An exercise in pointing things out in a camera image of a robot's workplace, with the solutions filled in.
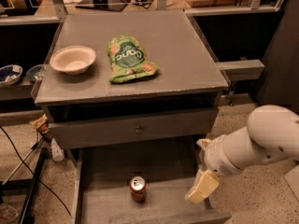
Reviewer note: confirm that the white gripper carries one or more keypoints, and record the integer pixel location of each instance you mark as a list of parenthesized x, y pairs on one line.
[(217, 157)]

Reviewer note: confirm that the red coke can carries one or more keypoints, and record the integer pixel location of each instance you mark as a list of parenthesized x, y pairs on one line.
[(138, 189)]

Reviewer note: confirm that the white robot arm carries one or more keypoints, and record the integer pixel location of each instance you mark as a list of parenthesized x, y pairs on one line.
[(271, 134)]

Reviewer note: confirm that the open middle drawer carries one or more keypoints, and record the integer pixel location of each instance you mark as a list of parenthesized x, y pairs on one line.
[(168, 167)]

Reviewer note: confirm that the grey drawer cabinet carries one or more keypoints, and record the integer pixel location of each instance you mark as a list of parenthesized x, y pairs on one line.
[(188, 77)]

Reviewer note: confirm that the grey side shelf block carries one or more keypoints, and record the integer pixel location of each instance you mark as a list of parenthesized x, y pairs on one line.
[(242, 70)]

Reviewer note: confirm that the green chip bag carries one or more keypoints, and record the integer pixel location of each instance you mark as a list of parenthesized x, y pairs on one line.
[(128, 60)]

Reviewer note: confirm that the white plastic bottle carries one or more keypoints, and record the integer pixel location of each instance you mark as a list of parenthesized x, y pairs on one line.
[(57, 152)]

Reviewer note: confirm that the white paper bowl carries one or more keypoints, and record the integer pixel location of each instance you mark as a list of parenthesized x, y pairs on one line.
[(73, 60)]

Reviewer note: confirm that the brown snack packet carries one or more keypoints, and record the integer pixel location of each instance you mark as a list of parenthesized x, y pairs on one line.
[(42, 126)]

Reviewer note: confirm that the grey small bowl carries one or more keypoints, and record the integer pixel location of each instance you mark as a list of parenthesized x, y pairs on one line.
[(36, 72)]

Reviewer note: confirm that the black monitor stand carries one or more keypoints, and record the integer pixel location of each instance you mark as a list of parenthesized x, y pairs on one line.
[(105, 5)]

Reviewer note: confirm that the blue white bowl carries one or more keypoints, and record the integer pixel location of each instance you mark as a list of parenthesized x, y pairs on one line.
[(10, 74)]

